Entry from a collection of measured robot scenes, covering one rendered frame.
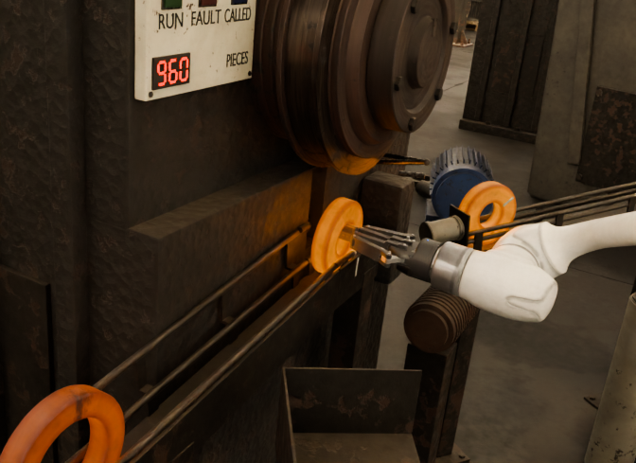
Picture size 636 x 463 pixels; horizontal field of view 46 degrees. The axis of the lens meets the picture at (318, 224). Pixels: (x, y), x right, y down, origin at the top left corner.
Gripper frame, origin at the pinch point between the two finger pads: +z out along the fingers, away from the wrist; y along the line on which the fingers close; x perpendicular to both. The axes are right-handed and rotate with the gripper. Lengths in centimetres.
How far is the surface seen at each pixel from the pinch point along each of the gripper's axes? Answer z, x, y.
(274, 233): 7.0, 0.9, -12.7
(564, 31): 18, 15, 280
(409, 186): -3.3, 3.0, 26.2
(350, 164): -2.1, 15.0, -4.5
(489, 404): -25, -75, 77
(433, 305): -14.5, -22.5, 26.3
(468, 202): -13.2, -1.7, 40.7
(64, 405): -1, 1, -70
